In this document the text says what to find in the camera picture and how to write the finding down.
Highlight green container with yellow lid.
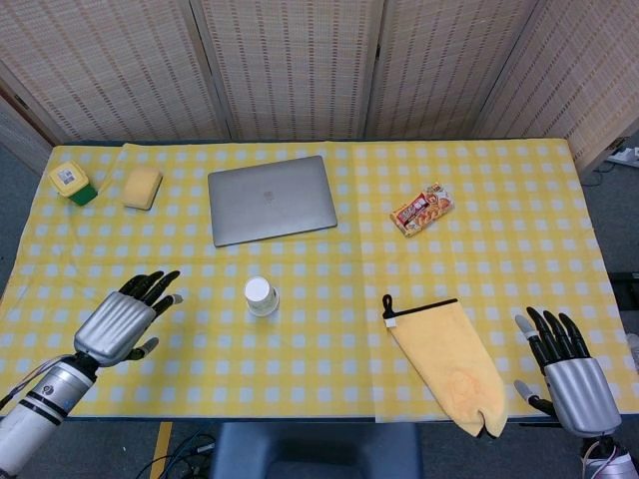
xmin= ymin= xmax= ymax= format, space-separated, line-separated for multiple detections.
xmin=48 ymin=162 xmax=100 ymax=207

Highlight yellow white checkered tablecloth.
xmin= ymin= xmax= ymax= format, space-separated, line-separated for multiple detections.
xmin=0 ymin=141 xmax=639 ymax=424

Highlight right arm wire bundle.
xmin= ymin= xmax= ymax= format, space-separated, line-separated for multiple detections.
xmin=583 ymin=438 xmax=623 ymax=471

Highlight black floor cables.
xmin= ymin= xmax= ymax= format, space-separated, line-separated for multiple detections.
xmin=134 ymin=429 xmax=217 ymax=479

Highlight white power strip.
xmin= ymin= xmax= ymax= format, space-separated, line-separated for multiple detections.
xmin=607 ymin=144 xmax=639 ymax=169

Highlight bamboo folding screen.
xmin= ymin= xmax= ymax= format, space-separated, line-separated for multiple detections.
xmin=0 ymin=0 xmax=639 ymax=176

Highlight grey closed laptop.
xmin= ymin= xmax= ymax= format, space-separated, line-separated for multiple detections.
xmin=207 ymin=155 xmax=339 ymax=247

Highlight white paper cup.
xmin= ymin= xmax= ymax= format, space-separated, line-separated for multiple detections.
xmin=243 ymin=276 xmax=280 ymax=315
xmin=248 ymin=300 xmax=281 ymax=319

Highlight arm wire bundle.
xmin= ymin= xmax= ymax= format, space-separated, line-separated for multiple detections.
xmin=583 ymin=438 xmax=623 ymax=471
xmin=0 ymin=356 xmax=56 ymax=411

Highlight orange snack packet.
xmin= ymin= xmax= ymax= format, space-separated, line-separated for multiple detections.
xmin=389 ymin=182 xmax=456 ymax=239

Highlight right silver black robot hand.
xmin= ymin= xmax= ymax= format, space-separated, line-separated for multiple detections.
xmin=513 ymin=306 xmax=623 ymax=439

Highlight blue chair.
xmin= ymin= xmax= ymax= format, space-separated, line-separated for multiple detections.
xmin=209 ymin=421 xmax=424 ymax=479

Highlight left arm wire bundle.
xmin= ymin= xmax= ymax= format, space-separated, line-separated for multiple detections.
xmin=0 ymin=356 xmax=56 ymax=411

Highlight black box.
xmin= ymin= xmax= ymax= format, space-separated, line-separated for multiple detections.
xmin=611 ymin=271 xmax=639 ymax=300

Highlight yellow sponge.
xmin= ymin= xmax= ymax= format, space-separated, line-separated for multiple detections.
xmin=122 ymin=167 xmax=165 ymax=212

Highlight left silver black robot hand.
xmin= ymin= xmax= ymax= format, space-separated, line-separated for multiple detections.
xmin=73 ymin=270 xmax=184 ymax=368

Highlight yellow oven mitt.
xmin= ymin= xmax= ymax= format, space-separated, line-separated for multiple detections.
xmin=381 ymin=293 xmax=509 ymax=440

